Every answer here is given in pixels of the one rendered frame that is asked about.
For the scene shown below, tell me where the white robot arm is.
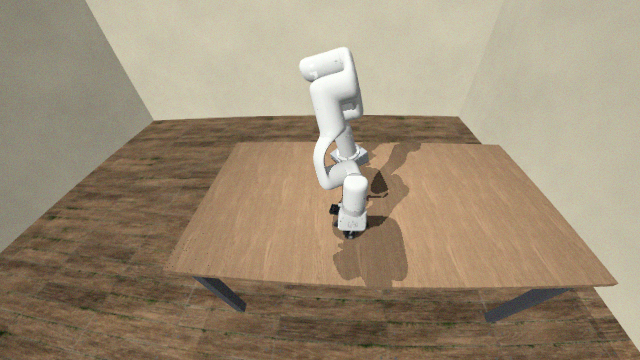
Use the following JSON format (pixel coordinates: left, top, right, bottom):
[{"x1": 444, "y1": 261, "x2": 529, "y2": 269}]
[{"x1": 299, "y1": 47, "x2": 369, "y2": 217}]

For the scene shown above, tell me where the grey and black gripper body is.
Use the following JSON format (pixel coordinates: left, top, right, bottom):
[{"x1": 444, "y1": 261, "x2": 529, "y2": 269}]
[{"x1": 338, "y1": 207, "x2": 367, "y2": 231}]

